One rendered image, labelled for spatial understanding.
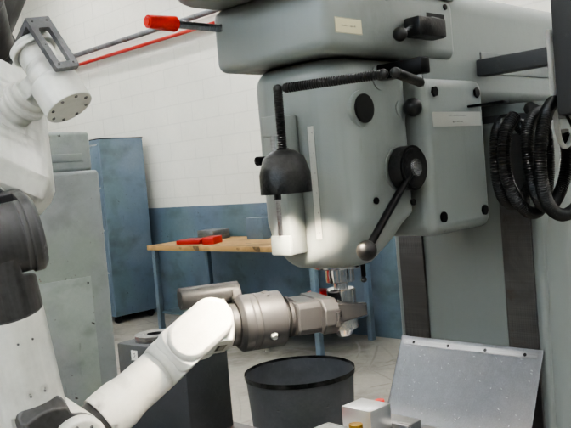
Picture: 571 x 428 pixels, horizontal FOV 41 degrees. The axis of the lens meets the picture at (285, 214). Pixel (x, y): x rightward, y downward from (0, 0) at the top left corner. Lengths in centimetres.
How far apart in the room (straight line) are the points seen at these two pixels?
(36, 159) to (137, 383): 34
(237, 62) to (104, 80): 836
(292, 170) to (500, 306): 64
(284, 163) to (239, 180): 665
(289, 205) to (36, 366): 42
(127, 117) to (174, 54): 113
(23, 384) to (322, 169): 51
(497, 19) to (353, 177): 50
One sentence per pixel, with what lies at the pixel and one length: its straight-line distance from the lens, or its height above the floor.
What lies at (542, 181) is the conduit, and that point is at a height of 142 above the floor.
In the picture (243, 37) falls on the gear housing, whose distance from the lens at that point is 121.
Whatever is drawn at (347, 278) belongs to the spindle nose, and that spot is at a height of 129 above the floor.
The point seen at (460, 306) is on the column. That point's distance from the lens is 158.
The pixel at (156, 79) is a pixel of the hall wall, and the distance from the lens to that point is 870.
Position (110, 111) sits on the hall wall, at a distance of 945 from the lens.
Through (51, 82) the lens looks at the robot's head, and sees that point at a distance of 107.
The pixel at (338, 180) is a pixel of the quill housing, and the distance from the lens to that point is 114.
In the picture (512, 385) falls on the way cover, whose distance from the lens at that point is 152.
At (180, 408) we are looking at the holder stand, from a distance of 162.
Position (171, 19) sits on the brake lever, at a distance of 118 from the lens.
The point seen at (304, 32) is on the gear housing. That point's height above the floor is 166.
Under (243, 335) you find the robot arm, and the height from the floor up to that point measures 122.
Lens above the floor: 146
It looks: 3 degrees down
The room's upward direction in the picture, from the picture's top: 5 degrees counter-clockwise
